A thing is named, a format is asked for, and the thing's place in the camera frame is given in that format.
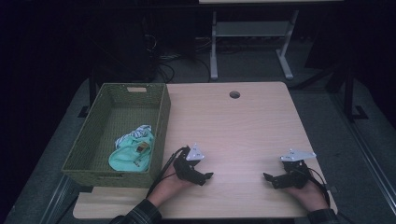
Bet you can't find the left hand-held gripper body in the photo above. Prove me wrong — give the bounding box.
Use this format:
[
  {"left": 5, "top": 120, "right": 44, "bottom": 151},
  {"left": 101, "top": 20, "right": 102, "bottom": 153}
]
[{"left": 172, "top": 143, "right": 207, "bottom": 187}]

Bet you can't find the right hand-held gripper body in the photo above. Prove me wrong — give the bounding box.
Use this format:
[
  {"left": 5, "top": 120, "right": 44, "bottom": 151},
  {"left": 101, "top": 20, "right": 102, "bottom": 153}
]
[{"left": 275, "top": 148, "right": 318, "bottom": 190}]

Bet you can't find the mint green striped pet garment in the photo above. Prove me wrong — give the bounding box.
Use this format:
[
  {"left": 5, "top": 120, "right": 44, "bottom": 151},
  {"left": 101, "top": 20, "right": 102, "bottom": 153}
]
[{"left": 107, "top": 124, "right": 156, "bottom": 173}]

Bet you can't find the green woven basket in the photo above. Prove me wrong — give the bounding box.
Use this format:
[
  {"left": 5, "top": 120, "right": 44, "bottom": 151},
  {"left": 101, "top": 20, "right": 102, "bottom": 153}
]
[{"left": 61, "top": 82, "right": 172, "bottom": 189}]

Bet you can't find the person's right hand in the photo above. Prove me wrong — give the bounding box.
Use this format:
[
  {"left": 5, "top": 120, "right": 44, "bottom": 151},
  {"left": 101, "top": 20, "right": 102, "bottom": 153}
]
[{"left": 284, "top": 178, "right": 330, "bottom": 213}]

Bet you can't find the person's left hand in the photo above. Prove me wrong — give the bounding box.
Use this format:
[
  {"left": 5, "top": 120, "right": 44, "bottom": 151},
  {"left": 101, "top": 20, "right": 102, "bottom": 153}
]
[{"left": 148, "top": 164, "right": 194, "bottom": 208}]

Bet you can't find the black metal stand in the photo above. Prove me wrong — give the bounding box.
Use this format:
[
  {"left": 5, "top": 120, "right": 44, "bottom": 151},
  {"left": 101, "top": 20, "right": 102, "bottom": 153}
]
[{"left": 341, "top": 60, "right": 370, "bottom": 123}]

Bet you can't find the white metal stand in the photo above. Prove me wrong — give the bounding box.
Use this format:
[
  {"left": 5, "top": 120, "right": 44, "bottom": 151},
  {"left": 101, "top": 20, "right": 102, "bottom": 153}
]
[{"left": 209, "top": 9, "right": 300, "bottom": 82}]

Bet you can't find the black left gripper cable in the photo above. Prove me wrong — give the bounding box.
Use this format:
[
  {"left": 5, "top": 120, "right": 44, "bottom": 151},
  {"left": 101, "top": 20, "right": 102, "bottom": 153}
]
[{"left": 145, "top": 146, "right": 190, "bottom": 199}]

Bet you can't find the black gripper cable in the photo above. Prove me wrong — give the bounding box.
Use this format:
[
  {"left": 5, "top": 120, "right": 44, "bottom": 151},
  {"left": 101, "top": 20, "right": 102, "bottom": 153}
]
[
  {"left": 145, "top": 146, "right": 190, "bottom": 199},
  {"left": 299, "top": 167, "right": 332, "bottom": 207}
]

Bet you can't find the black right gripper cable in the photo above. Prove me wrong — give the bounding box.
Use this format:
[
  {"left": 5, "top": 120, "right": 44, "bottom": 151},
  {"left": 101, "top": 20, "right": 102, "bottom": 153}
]
[{"left": 299, "top": 167, "right": 332, "bottom": 207}]

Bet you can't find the tangle of floor cables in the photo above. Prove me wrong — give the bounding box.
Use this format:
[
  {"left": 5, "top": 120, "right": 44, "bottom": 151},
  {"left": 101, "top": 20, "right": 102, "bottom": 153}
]
[{"left": 141, "top": 32, "right": 213, "bottom": 84}]

